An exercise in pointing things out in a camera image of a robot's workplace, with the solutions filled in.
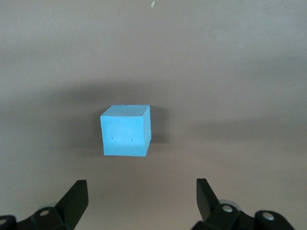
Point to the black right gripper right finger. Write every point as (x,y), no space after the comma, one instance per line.
(211,206)

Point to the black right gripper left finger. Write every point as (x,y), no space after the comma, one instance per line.
(72,203)

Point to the light blue foam block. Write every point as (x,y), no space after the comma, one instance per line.
(123,134)

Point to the brown table cover cloth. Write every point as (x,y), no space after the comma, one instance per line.
(216,72)

